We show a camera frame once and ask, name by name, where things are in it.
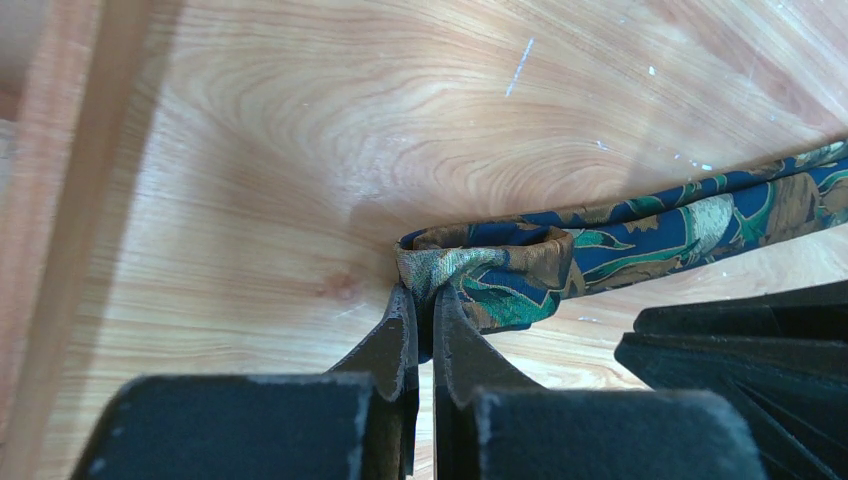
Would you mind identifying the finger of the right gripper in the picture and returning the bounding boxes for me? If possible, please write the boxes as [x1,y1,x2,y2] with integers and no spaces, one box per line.
[633,281,847,341]
[614,333,847,479]

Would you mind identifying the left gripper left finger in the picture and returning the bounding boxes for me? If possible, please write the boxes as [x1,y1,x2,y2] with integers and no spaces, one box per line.
[72,285,419,479]

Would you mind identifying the blue green brown tie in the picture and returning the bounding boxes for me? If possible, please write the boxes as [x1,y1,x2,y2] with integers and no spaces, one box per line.
[395,141,847,333]

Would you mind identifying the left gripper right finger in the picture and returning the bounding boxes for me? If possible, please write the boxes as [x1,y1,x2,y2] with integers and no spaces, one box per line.
[432,287,765,479]

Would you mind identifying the wooden compartment tray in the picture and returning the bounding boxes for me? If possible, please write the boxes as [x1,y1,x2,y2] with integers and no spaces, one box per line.
[1,1,153,479]

